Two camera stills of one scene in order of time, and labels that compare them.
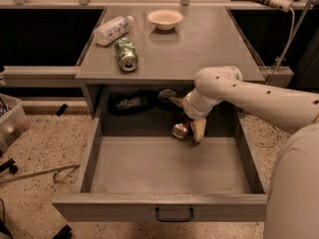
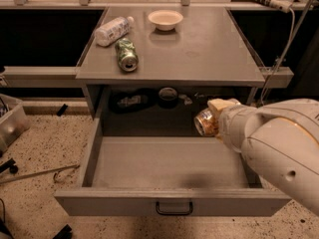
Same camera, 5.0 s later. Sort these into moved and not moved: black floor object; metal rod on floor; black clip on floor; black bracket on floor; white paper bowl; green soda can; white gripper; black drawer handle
Moved: black drawer handle; white gripper
Not moved: white paper bowl; black bracket on floor; black floor object; black clip on floor; green soda can; metal rod on floor
